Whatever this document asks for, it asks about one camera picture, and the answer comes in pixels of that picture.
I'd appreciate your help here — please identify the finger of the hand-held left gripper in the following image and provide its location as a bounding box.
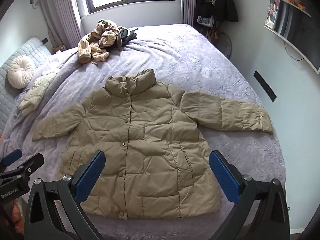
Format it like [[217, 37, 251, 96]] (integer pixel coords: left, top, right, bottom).
[[9, 152, 45, 183], [0, 149, 23, 167]]

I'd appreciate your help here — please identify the khaki puffer jacket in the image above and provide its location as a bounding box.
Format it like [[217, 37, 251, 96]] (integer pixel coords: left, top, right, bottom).
[[32, 69, 275, 220]]

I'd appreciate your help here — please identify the cream fleece blanket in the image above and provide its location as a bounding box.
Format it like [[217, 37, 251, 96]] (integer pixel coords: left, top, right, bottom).
[[18, 70, 58, 117]]

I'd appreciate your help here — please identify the small patterned bag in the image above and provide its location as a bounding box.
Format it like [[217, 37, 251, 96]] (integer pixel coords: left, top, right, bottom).
[[197, 16, 215, 27]]

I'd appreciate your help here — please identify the thin black cable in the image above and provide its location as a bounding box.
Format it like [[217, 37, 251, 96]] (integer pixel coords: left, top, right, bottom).
[[284, 40, 304, 61]]

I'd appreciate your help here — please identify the cream striped knit garment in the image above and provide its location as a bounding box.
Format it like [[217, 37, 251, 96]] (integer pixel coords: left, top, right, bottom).
[[77, 19, 123, 65]]

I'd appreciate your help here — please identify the lilac embossed bed blanket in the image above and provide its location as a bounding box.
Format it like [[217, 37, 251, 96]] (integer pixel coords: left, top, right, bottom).
[[0, 24, 287, 240]]

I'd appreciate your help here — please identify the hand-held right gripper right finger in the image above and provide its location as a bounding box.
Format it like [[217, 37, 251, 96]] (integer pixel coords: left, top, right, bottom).
[[209, 150, 292, 240]]

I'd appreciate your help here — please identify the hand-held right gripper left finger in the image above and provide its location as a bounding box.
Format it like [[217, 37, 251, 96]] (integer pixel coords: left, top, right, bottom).
[[24, 150, 107, 240]]

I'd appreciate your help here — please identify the standing fan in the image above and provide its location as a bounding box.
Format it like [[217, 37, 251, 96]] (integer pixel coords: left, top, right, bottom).
[[217, 32, 233, 59]]

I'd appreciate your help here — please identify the round white pleated cushion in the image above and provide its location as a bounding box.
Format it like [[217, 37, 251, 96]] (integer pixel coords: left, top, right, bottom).
[[7, 56, 36, 89]]

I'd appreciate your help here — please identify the wall mounted television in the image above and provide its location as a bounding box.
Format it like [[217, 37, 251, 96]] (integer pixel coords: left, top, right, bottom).
[[264, 0, 320, 74]]

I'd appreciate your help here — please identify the black hanging coat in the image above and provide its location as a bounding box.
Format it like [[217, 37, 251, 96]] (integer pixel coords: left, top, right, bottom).
[[194, 0, 239, 27]]

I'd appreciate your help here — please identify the grey pleated curtain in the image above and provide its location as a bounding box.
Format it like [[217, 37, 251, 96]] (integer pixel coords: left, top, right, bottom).
[[181, 0, 200, 25], [42, 0, 83, 49]]

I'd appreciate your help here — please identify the dark grey garment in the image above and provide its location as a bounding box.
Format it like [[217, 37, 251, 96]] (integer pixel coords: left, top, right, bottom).
[[116, 26, 139, 52]]

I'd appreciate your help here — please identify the person's left hand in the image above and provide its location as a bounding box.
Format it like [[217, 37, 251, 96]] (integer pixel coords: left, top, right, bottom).
[[10, 200, 26, 234]]

